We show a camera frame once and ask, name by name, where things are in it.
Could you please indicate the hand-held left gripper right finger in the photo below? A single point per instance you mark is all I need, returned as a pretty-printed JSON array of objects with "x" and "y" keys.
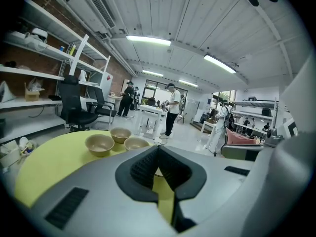
[{"x": 222, "y": 194}]

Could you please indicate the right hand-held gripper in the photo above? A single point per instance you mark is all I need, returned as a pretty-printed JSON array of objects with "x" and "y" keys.
[{"x": 301, "y": 100}]

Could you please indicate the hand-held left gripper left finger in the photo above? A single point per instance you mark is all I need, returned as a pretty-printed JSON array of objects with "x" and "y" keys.
[{"x": 98, "y": 194}]

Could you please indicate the cluster of tan bowls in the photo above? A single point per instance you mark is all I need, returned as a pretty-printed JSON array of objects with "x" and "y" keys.
[{"x": 98, "y": 146}]

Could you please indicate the white metal shelving unit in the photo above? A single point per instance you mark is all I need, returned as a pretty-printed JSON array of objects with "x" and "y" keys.
[
  {"x": 254, "y": 104},
  {"x": 37, "y": 75}
]

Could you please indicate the round table, yellow-green cloth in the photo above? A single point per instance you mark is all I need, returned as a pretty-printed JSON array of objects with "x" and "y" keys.
[{"x": 49, "y": 167}]

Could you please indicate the pink cloth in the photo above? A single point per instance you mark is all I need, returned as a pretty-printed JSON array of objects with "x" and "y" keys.
[{"x": 240, "y": 138}]

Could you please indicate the small white table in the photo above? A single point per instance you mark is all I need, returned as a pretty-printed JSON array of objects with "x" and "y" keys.
[{"x": 209, "y": 124}]

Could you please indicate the black framed window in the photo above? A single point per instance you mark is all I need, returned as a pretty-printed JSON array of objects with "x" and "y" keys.
[
  {"x": 153, "y": 89},
  {"x": 222, "y": 96}
]

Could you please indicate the white bowl with clutter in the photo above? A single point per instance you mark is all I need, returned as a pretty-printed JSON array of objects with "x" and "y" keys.
[{"x": 27, "y": 146}]

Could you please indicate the black cantilever chair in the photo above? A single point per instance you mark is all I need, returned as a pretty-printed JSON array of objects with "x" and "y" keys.
[{"x": 103, "y": 107}]

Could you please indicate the ceiling tube light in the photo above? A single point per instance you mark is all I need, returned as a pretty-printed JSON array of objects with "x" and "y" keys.
[
  {"x": 148, "y": 39},
  {"x": 152, "y": 73},
  {"x": 188, "y": 83},
  {"x": 219, "y": 63}
]

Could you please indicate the black office chair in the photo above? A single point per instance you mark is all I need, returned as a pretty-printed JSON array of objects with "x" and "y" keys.
[{"x": 74, "y": 102}]

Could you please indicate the beige cardboard box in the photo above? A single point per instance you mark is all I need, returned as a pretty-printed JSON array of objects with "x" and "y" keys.
[{"x": 10, "y": 153}]

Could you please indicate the white cabinet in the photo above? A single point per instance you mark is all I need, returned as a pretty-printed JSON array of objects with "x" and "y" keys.
[{"x": 107, "y": 79}]

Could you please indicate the white jug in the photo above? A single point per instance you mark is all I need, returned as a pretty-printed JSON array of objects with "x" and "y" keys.
[{"x": 82, "y": 76}]

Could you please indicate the small cardboard box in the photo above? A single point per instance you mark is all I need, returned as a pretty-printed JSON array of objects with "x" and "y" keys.
[{"x": 31, "y": 95}]

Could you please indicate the white plastic bag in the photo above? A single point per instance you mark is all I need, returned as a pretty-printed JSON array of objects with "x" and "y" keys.
[{"x": 5, "y": 91}]

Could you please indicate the white headset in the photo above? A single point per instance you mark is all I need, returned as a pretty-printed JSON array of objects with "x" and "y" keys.
[{"x": 37, "y": 34}]

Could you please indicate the white air conditioner unit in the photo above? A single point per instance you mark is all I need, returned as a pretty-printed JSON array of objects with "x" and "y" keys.
[{"x": 91, "y": 9}]

